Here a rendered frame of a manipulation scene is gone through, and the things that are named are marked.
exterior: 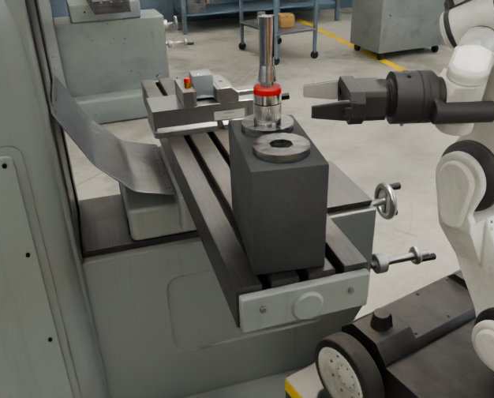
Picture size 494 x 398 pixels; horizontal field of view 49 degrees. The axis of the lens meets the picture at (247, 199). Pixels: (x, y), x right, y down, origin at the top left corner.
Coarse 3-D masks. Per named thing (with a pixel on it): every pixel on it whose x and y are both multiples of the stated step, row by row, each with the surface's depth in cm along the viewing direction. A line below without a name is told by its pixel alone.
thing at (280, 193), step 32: (256, 128) 90; (288, 128) 91; (256, 160) 82; (288, 160) 81; (320, 160) 82; (256, 192) 81; (288, 192) 82; (320, 192) 83; (256, 224) 83; (288, 224) 84; (320, 224) 86; (256, 256) 86; (288, 256) 87; (320, 256) 89
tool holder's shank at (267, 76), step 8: (264, 16) 84; (272, 16) 85; (264, 24) 84; (272, 24) 85; (264, 32) 85; (272, 32) 85; (264, 40) 85; (272, 40) 86; (264, 48) 86; (272, 48) 86; (264, 56) 87; (272, 56) 87; (264, 64) 87; (272, 64) 88; (264, 72) 88; (272, 72) 88; (264, 80) 88; (272, 80) 88
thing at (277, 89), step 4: (256, 84) 91; (276, 84) 90; (256, 88) 89; (260, 88) 89; (264, 88) 89; (268, 88) 89; (272, 88) 89; (276, 88) 89; (280, 88) 89; (256, 92) 89; (260, 92) 88; (264, 92) 88; (268, 92) 88; (272, 92) 88; (276, 92) 89; (280, 92) 90
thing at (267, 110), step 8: (256, 96) 89; (264, 96) 89; (272, 96) 89; (280, 96) 90; (256, 104) 90; (264, 104) 89; (272, 104) 89; (280, 104) 91; (256, 112) 91; (264, 112) 90; (272, 112) 90; (280, 112) 91; (256, 120) 91; (264, 120) 91; (272, 120) 91; (280, 120) 92
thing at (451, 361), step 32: (448, 288) 141; (384, 320) 124; (416, 320) 131; (448, 320) 131; (384, 352) 122; (416, 352) 125; (448, 352) 124; (384, 384) 123; (416, 384) 117; (448, 384) 116; (480, 384) 116
